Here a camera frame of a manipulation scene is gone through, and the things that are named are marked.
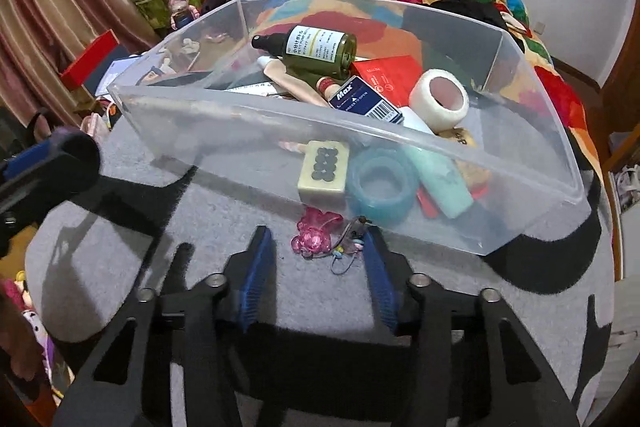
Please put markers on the pink bunny toy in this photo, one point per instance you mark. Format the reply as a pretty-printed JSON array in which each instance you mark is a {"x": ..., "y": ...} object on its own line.
[{"x": 180, "y": 7}]

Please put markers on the small doll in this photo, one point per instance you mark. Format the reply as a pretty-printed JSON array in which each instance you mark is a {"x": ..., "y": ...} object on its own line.
[{"x": 27, "y": 317}]

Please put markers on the wall socket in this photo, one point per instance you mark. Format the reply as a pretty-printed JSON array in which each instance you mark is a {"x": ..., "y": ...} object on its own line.
[{"x": 539, "y": 27}]

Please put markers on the pink pouch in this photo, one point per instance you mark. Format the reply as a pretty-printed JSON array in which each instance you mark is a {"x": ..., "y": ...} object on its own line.
[{"x": 92, "y": 126}]

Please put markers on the wooden wardrobe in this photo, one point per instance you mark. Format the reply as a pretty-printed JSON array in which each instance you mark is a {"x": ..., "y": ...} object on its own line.
[{"x": 625, "y": 82}]

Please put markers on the cream block with black dots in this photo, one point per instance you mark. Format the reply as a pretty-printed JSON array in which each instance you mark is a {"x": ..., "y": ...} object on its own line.
[{"x": 325, "y": 187}]

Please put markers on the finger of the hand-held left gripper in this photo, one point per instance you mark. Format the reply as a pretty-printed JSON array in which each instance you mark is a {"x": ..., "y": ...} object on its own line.
[
  {"x": 22, "y": 167},
  {"x": 75, "y": 167}
]

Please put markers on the white cabinet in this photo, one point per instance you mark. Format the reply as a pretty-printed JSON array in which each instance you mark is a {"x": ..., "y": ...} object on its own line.
[{"x": 620, "y": 347}]

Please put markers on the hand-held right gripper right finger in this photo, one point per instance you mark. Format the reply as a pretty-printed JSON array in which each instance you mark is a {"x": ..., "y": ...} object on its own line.
[{"x": 382, "y": 282}]

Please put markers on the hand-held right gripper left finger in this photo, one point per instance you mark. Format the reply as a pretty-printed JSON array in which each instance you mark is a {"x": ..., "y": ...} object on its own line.
[{"x": 257, "y": 277}]

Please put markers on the beige tube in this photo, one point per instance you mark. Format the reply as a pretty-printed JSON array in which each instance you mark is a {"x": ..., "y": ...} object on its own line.
[{"x": 295, "y": 84}]

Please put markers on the black plastic frame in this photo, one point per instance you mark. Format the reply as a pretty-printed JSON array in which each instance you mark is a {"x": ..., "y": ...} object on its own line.
[{"x": 37, "y": 124}]

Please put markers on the clear plastic storage container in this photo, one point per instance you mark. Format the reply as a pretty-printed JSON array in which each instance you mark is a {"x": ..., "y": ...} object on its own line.
[{"x": 225, "y": 142}]

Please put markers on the blue notebook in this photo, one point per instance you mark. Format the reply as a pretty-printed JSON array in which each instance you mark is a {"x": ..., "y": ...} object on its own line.
[{"x": 117, "y": 71}]

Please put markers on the white sneaker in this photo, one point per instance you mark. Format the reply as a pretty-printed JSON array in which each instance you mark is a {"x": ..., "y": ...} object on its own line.
[{"x": 627, "y": 187}]

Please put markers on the black clothing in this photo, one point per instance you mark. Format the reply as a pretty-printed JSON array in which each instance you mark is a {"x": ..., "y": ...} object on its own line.
[{"x": 465, "y": 7}]

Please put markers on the red cardboard box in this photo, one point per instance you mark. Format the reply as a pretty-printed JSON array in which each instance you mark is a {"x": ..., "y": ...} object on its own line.
[{"x": 390, "y": 77}]

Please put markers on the blue tape roll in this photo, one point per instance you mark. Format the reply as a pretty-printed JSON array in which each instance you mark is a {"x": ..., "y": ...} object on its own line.
[{"x": 357, "y": 192}]

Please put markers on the green glass bottle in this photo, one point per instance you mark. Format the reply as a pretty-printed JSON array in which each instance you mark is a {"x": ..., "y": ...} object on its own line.
[{"x": 320, "y": 57}]

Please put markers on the blue and white small box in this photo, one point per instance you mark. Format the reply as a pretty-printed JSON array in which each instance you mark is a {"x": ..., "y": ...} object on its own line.
[{"x": 365, "y": 99}]

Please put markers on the small bottle with red band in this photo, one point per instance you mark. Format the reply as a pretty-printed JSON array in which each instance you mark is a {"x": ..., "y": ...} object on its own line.
[{"x": 327, "y": 86}]

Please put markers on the white tape roll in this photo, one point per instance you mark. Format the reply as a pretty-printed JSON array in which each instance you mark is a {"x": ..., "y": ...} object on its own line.
[{"x": 425, "y": 107}]

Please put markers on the long red box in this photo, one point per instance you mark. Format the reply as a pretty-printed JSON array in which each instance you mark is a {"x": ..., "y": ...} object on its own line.
[{"x": 87, "y": 62}]

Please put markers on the mint green bottle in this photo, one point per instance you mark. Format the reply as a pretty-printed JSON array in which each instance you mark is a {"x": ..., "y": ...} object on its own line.
[{"x": 440, "y": 182}]

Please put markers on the striped pink curtain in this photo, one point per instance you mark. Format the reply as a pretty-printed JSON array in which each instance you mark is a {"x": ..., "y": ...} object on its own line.
[{"x": 60, "y": 7}]

